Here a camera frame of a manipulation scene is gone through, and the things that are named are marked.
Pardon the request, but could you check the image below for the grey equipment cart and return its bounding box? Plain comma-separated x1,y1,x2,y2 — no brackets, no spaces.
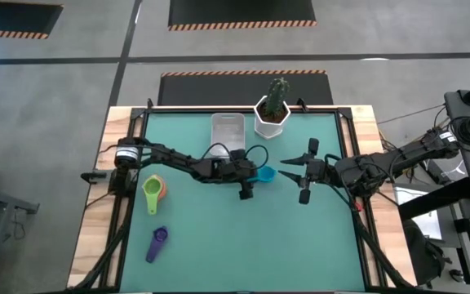
442,72,470,205

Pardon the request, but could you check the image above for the teal measuring cup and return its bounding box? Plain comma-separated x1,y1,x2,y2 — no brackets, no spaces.
246,165,278,184

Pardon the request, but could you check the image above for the purple measuring cup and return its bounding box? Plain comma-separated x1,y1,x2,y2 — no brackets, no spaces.
144,225,170,264

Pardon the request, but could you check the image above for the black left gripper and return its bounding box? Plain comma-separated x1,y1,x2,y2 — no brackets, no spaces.
201,149,264,201

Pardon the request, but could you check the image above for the orange measuring cup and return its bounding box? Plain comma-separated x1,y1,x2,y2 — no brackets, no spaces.
147,174,169,203

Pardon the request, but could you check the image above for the white hexagonal plant pot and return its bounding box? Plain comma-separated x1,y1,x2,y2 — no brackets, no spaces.
253,95,292,140

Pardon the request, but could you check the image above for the black bag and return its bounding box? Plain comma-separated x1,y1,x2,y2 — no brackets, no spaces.
401,218,452,287

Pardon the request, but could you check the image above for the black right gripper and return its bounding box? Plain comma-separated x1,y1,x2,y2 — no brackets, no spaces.
277,137,339,206

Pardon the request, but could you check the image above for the black hazard-striped floor mat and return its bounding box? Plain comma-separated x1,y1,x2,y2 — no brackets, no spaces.
0,0,64,41
157,69,335,106
167,0,317,33

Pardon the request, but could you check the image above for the black aluminium table frame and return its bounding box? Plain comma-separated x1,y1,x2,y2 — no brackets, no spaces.
66,97,418,294

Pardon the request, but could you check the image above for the green cactus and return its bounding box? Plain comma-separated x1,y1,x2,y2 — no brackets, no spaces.
264,77,290,118

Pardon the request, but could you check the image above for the translucent white plastic basket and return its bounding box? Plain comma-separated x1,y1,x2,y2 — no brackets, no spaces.
209,112,247,159

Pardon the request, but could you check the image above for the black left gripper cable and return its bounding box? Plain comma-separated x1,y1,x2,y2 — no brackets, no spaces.
200,142,270,171

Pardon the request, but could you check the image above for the green measuring cup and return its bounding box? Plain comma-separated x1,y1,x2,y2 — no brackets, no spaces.
141,175,164,216

